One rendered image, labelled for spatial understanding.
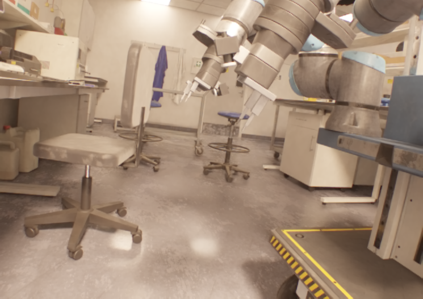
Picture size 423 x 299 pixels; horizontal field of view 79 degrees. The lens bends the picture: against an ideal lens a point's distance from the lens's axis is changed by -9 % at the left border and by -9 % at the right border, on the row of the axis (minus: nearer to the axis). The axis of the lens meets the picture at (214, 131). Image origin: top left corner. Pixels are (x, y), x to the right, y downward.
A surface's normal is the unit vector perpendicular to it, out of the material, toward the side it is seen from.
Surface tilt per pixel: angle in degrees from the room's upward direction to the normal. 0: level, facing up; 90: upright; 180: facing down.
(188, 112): 90
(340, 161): 90
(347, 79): 92
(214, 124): 90
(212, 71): 66
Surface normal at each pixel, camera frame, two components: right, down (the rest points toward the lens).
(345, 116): -0.65, -0.36
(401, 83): -0.96, -0.11
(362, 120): -0.15, -0.27
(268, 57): 0.23, -0.07
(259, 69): 0.05, 0.22
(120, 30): 0.29, 0.14
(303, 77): -0.80, 0.12
